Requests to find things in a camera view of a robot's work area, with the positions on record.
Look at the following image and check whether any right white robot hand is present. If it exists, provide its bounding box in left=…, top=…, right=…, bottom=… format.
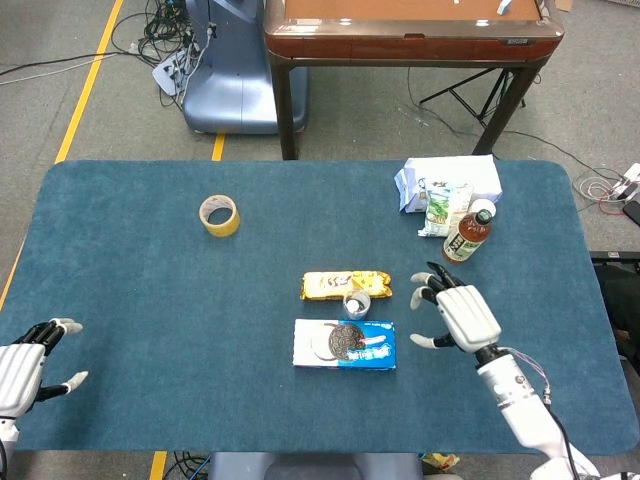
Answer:
left=409, top=261, right=503, bottom=355

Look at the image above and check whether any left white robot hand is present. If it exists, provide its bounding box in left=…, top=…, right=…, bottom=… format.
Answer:
left=0, top=317, right=89, bottom=419

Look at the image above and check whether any amber tea bottle black cap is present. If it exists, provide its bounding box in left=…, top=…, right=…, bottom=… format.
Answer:
left=440, top=208, right=494, bottom=266

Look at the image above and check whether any clear plastic jar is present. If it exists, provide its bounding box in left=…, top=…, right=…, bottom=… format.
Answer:
left=342, top=289, right=372, bottom=322

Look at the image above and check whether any blue Oreo cookie box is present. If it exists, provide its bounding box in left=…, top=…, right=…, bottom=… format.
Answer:
left=292, top=318, right=398, bottom=371

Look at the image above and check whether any green white snack bag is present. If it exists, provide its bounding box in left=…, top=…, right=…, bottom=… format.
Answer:
left=417, top=178, right=475, bottom=238

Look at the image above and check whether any white round cap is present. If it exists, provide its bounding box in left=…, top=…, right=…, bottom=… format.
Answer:
left=468, top=198, right=498, bottom=219

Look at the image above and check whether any pale lilac paper bag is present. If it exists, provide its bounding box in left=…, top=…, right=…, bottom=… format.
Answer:
left=393, top=154, right=503, bottom=215

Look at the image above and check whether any blue table mat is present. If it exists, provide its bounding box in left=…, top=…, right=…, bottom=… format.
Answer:
left=0, top=159, right=628, bottom=456

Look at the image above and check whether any golden biscuit packet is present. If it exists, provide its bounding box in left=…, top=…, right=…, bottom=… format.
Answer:
left=299, top=270, right=392, bottom=302

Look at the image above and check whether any yellow snack wrapper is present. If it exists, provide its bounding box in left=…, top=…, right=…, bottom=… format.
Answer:
left=419, top=452, right=461, bottom=474

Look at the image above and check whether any white power strip with plugs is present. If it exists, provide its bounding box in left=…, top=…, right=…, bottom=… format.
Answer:
left=612, top=162, right=640, bottom=201

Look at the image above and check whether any black tripod stand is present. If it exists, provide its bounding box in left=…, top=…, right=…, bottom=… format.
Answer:
left=418, top=67, right=527, bottom=129

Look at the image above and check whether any grey blue robot torso base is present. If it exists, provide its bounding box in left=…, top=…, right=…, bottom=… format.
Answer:
left=207, top=452, right=424, bottom=480

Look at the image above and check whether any yellow tape roll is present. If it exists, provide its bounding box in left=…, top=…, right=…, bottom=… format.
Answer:
left=198, top=194, right=241, bottom=238

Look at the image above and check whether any brown mahjong table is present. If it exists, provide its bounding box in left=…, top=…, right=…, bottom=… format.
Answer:
left=263, top=0, right=565, bottom=161

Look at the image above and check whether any white coiled cable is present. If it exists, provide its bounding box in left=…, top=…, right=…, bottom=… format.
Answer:
left=572, top=172, right=621, bottom=214

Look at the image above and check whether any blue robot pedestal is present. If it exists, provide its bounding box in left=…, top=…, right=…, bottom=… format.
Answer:
left=182, top=0, right=309, bottom=135

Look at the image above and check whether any black tangled cable bundle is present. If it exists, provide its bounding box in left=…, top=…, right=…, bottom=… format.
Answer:
left=109, top=0, right=211, bottom=109

